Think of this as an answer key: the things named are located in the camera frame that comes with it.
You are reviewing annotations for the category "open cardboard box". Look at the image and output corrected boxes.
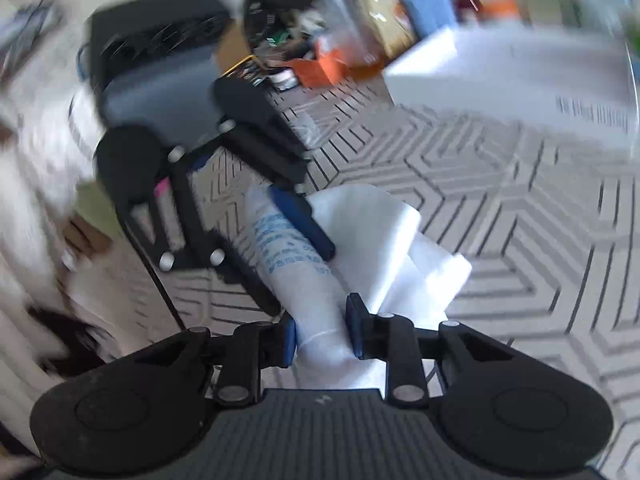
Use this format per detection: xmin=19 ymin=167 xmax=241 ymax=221
xmin=217 ymin=25 xmax=256 ymax=76

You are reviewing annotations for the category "geometric patterned tablecloth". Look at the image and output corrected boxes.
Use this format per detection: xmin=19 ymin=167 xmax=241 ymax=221
xmin=130 ymin=75 xmax=640 ymax=480

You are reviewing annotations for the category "blue box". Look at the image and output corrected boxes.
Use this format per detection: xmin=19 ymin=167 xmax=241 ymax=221
xmin=402 ymin=0 xmax=458 ymax=36

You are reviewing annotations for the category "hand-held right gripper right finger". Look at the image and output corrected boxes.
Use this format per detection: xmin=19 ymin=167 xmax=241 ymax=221
xmin=345 ymin=292 xmax=518 ymax=408

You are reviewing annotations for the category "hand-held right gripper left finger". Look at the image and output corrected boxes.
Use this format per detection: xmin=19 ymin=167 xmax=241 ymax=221
xmin=125 ymin=315 xmax=298 ymax=407

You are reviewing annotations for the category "white shopping bag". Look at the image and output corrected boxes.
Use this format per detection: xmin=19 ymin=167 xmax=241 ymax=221
xmin=245 ymin=184 xmax=473 ymax=391

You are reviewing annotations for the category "white flat box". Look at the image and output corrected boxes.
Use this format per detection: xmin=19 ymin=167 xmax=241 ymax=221
xmin=382 ymin=25 xmax=636 ymax=136

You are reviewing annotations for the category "white bottle with orange cap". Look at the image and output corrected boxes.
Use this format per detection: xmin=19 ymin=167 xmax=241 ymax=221
xmin=480 ymin=0 xmax=521 ymax=20

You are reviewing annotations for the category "orange box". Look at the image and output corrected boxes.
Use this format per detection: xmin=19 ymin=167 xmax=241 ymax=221
xmin=287 ymin=40 xmax=351 ymax=88

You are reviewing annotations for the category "black garbage bag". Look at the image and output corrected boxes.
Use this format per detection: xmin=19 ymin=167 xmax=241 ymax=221
xmin=242 ymin=0 xmax=351 ymax=56

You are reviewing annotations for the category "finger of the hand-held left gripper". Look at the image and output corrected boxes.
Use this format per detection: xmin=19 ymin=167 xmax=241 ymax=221
xmin=116 ymin=135 xmax=284 ymax=318
xmin=214 ymin=79 xmax=337 ymax=262

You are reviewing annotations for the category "beige snack bag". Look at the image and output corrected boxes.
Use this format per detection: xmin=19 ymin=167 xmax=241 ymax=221
xmin=345 ymin=0 xmax=416 ymax=56

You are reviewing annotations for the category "white round jar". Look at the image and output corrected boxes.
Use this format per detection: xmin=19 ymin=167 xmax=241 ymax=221
xmin=270 ymin=67 xmax=298 ymax=91

